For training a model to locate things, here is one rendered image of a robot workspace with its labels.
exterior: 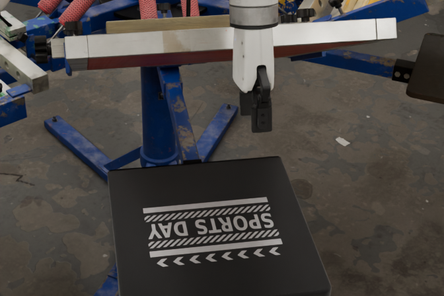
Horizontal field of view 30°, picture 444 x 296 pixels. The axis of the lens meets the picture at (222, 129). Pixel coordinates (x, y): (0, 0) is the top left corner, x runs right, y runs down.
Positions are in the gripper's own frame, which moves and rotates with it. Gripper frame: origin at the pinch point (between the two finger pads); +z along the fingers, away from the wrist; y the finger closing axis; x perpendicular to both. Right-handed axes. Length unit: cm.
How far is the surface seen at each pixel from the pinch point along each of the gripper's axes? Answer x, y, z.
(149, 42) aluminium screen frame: -15.0, -14.7, -10.1
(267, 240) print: 12, -44, 43
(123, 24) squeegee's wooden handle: -16, -74, -3
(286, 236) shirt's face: 16, -44, 43
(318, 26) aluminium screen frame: 14.8, -15.1, -11.1
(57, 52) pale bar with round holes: -33, -95, 8
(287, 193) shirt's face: 20, -58, 39
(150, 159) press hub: -5, -169, 67
